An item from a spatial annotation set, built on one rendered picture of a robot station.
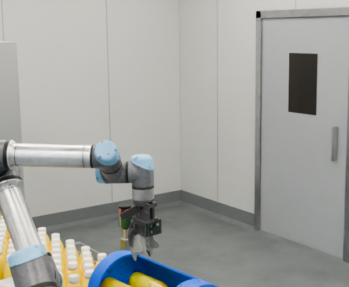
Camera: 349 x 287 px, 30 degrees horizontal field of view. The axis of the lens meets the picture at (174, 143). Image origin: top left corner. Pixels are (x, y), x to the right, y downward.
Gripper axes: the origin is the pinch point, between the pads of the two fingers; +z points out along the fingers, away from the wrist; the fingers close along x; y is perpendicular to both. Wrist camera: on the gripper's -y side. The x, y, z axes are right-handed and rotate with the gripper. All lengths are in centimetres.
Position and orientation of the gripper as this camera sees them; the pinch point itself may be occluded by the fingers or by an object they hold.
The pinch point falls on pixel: (141, 254)
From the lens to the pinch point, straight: 231.8
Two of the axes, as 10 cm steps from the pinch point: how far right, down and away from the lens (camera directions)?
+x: 7.6, -1.3, 6.4
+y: 6.5, 1.2, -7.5
